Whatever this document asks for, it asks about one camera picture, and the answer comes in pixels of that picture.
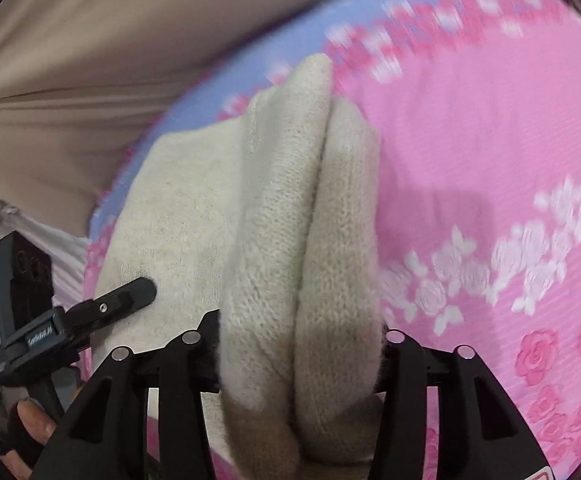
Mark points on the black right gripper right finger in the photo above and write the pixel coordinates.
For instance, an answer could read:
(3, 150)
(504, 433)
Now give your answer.
(481, 433)

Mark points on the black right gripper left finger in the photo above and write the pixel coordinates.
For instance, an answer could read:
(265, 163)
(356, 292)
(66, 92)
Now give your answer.
(104, 433)

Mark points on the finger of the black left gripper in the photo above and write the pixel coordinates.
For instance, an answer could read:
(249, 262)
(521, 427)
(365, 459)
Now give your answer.
(95, 314)

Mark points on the cream knit heart sweater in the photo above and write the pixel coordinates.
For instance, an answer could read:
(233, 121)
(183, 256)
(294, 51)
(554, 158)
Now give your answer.
(269, 219)

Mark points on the person's left hand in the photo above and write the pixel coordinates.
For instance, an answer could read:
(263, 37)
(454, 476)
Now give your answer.
(29, 429)

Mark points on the beige curtain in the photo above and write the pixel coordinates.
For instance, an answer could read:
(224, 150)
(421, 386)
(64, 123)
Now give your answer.
(80, 80)

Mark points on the pink blue floral bedsheet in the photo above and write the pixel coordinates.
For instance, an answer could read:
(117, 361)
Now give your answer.
(477, 109)

